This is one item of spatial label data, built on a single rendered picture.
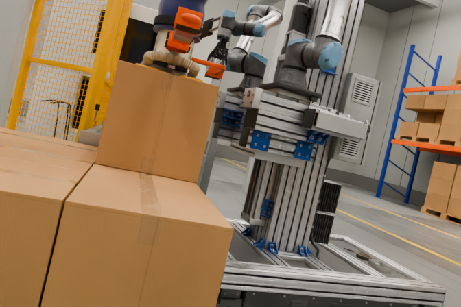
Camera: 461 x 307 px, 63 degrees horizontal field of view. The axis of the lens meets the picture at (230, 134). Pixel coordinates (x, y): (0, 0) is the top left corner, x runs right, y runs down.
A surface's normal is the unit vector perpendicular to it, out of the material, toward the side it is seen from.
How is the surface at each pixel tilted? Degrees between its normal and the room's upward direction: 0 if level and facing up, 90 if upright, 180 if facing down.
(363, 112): 90
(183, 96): 90
